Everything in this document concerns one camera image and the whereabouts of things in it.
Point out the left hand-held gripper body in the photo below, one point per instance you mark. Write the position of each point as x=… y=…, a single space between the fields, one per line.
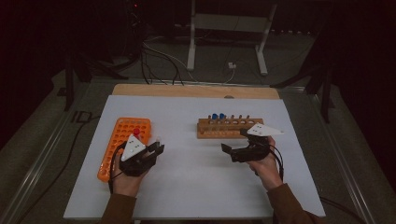
x=132 y=149

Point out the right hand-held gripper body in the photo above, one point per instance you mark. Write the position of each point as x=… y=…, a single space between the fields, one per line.
x=263 y=130

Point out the orange plastic tube rack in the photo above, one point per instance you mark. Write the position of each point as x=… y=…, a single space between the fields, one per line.
x=120 y=137

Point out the wooden test tube rack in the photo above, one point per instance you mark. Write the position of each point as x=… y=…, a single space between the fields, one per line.
x=218 y=133

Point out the blue-capped glass test tube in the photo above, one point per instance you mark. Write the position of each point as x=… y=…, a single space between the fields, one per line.
x=214 y=116
x=221 y=116

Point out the person's left hand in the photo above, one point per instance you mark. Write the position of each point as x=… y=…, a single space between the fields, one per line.
x=124 y=185

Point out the person's right hand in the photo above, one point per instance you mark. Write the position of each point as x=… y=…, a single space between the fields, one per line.
x=267 y=171

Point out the white table mat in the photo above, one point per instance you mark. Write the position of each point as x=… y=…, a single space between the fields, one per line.
x=193 y=186

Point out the black stand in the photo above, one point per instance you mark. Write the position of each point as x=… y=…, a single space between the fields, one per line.
x=68 y=84
x=325 y=93

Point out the dark power strip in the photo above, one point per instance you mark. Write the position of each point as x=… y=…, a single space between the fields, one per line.
x=292 y=31

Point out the white metal stand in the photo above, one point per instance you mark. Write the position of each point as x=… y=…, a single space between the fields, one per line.
x=230 y=22

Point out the dark equipment with red light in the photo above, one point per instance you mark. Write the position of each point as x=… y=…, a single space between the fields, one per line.
x=135 y=18

